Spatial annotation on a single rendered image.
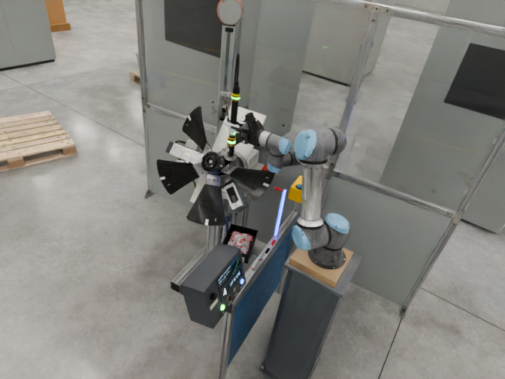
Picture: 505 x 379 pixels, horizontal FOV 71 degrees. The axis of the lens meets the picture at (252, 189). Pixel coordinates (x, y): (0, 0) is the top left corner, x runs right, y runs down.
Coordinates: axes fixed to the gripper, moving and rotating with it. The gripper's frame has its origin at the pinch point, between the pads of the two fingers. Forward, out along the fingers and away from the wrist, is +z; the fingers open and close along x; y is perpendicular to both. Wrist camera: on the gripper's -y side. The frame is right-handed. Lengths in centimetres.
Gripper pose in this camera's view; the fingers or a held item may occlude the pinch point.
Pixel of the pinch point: (228, 121)
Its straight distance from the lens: 190.2
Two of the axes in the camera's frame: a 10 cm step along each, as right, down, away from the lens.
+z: -8.6, -3.8, 3.5
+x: 5.0, -4.6, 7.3
